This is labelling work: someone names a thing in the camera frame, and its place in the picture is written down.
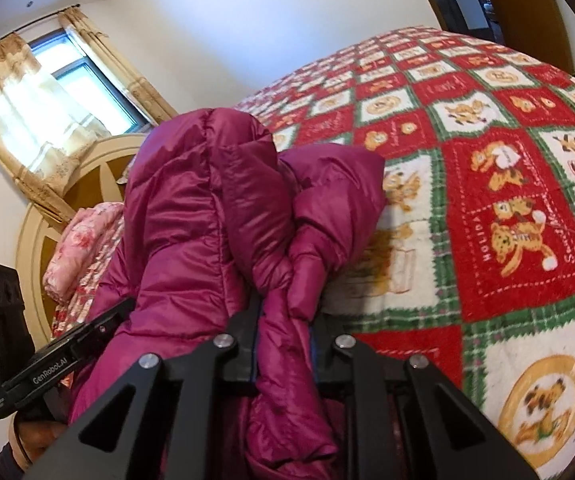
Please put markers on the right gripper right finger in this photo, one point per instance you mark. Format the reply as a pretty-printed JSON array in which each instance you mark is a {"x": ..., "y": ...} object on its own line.
[{"x": 404, "y": 418}]

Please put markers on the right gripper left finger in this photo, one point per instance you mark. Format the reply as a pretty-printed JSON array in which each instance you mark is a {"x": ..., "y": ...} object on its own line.
[{"x": 163, "y": 419}]

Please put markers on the magenta puffer jacket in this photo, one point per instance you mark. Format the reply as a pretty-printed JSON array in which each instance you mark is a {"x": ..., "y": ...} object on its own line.
[{"x": 214, "y": 212}]

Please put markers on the person left hand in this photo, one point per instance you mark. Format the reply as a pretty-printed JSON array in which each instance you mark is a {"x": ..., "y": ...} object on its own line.
[{"x": 29, "y": 440}]

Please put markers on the cream wooden headboard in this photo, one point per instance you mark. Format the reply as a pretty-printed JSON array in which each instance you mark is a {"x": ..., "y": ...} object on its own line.
[{"x": 94, "y": 181}]

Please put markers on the red patchwork bedspread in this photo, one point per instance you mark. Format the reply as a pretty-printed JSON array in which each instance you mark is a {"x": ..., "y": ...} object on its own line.
[{"x": 472, "y": 261}]

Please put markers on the checked grey pillow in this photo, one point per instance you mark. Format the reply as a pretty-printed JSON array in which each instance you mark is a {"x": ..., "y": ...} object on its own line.
[{"x": 124, "y": 177}]

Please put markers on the left beige curtain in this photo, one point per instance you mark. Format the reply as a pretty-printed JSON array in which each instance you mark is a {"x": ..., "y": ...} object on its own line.
[{"x": 44, "y": 134}]

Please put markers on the beige curtain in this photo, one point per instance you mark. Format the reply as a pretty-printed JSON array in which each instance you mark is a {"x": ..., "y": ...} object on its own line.
[
  {"x": 98, "y": 46},
  {"x": 44, "y": 134}
]

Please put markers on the window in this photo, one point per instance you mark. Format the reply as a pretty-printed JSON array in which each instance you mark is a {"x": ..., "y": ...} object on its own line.
[{"x": 84, "y": 82}]

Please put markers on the right beige curtain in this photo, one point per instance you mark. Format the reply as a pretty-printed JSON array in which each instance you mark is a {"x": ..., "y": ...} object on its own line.
[{"x": 98, "y": 46}]

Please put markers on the brown wooden door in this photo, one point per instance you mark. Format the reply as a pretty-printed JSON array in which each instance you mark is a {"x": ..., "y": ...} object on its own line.
[{"x": 535, "y": 27}]

